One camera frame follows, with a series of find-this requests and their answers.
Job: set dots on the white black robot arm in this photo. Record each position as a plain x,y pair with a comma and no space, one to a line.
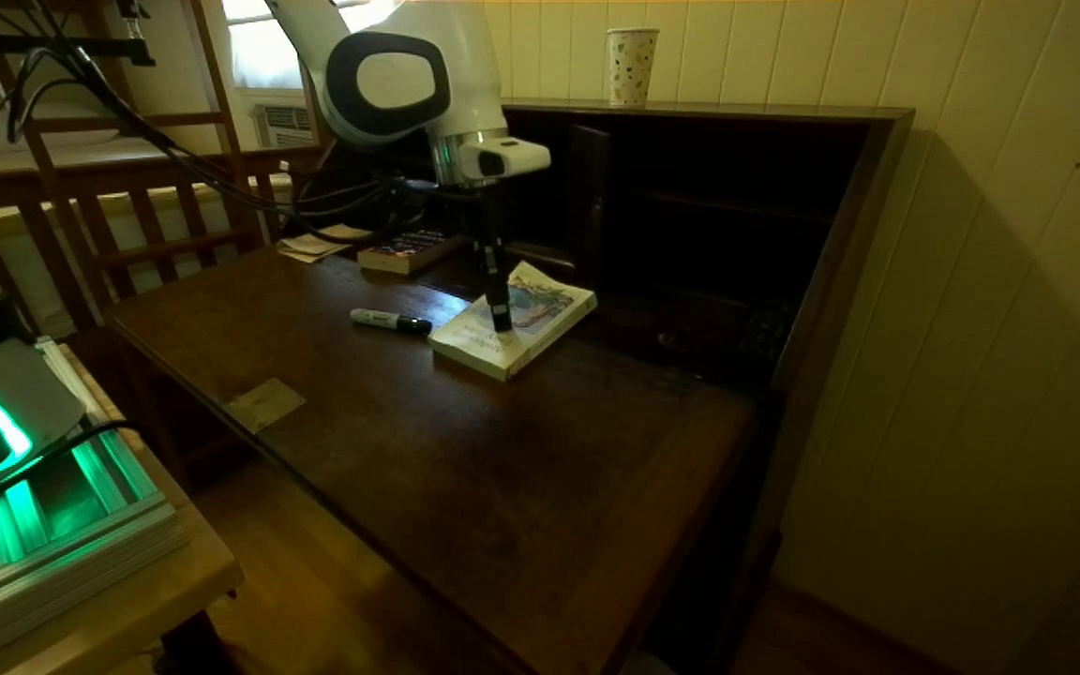
391,77

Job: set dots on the white fairy tales book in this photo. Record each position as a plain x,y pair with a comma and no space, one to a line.
540,323

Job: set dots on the white dotted paper cup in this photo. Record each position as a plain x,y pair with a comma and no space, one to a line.
630,66

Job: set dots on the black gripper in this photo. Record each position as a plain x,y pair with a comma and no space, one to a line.
489,214

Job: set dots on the white window air conditioner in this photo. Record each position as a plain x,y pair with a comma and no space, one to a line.
284,124

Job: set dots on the green lit computer case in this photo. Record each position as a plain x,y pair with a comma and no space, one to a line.
29,499

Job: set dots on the wooden slatted railing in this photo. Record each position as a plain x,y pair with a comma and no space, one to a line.
151,174

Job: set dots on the dark wooden secretary desk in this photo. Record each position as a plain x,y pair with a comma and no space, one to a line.
503,473

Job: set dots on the small tan block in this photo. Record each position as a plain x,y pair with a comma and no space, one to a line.
264,404

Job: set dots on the small light wooden table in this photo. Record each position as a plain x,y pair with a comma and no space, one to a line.
129,607

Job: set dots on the white marker black cap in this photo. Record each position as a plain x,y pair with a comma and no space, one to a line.
385,321

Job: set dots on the wooden ladder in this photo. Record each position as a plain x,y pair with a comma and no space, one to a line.
129,121

